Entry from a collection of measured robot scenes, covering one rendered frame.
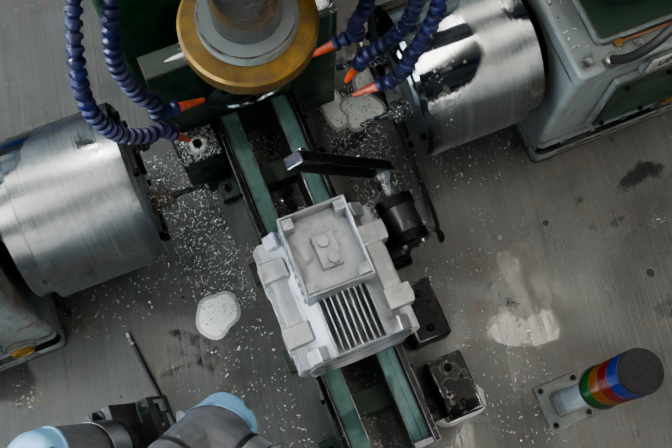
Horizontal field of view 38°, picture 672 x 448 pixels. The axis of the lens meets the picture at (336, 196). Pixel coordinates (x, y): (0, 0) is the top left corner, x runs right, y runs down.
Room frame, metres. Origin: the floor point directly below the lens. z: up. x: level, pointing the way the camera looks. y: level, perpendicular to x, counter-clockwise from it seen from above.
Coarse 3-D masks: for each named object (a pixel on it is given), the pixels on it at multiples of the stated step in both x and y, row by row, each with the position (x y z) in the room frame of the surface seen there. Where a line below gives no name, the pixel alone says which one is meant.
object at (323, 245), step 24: (288, 216) 0.37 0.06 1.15; (312, 216) 0.38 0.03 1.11; (336, 216) 0.38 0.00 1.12; (288, 240) 0.34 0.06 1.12; (312, 240) 0.34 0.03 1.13; (336, 240) 0.35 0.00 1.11; (360, 240) 0.34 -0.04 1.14; (312, 264) 0.31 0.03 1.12; (336, 264) 0.31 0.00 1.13; (360, 264) 0.31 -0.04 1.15; (336, 288) 0.27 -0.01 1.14
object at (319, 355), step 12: (348, 204) 0.41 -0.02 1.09; (360, 204) 0.41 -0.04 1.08; (360, 216) 0.39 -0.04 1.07; (264, 240) 0.35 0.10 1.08; (276, 240) 0.35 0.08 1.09; (396, 324) 0.24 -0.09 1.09; (408, 324) 0.24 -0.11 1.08; (324, 348) 0.20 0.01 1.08; (312, 360) 0.18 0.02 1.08; (324, 360) 0.18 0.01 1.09; (324, 372) 0.18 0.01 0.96
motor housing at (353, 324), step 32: (256, 256) 0.34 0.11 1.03; (384, 256) 0.34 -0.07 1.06; (288, 288) 0.28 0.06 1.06; (352, 288) 0.28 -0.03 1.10; (384, 288) 0.29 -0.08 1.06; (288, 320) 0.24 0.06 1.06; (320, 320) 0.24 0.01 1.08; (352, 320) 0.24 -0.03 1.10; (384, 320) 0.24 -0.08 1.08; (416, 320) 0.25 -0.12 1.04; (352, 352) 0.21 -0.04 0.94
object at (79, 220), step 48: (0, 144) 0.46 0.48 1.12; (48, 144) 0.46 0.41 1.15; (96, 144) 0.46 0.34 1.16; (144, 144) 0.49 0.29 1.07; (0, 192) 0.38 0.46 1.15; (48, 192) 0.38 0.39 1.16; (96, 192) 0.39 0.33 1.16; (144, 192) 0.40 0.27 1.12; (48, 240) 0.32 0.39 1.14; (96, 240) 0.33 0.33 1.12; (144, 240) 0.34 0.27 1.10; (48, 288) 0.27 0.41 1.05
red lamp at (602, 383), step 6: (600, 366) 0.18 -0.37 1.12; (606, 366) 0.18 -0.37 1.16; (600, 372) 0.17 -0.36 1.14; (600, 378) 0.17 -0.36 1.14; (600, 384) 0.16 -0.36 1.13; (606, 384) 0.16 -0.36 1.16; (600, 390) 0.15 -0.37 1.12; (606, 390) 0.15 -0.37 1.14; (606, 396) 0.14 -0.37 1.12; (612, 396) 0.14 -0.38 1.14; (618, 396) 0.14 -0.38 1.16
